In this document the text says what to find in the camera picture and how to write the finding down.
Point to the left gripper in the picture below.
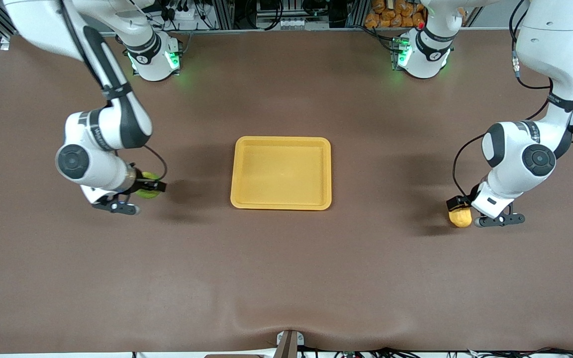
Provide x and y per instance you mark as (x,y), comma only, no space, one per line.
(473,193)

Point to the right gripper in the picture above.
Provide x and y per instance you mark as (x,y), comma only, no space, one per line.
(140,182)

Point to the green apple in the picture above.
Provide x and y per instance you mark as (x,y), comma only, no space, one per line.
(148,195)

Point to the yellow potato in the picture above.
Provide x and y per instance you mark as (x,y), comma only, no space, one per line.
(460,219)

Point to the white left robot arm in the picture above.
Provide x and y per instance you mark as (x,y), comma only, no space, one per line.
(520,159)

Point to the yellow plastic tray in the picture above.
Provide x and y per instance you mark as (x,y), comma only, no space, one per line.
(281,174)

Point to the brown table mat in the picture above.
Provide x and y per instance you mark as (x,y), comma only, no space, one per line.
(286,273)

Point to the white power strip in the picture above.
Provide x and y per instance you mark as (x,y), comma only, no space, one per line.
(184,20)

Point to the bag of orange snacks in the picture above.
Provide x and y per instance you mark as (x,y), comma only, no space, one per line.
(391,15)

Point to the silver corner bracket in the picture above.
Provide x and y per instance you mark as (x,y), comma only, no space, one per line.
(3,44)

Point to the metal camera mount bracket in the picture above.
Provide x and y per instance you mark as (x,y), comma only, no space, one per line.
(288,344)

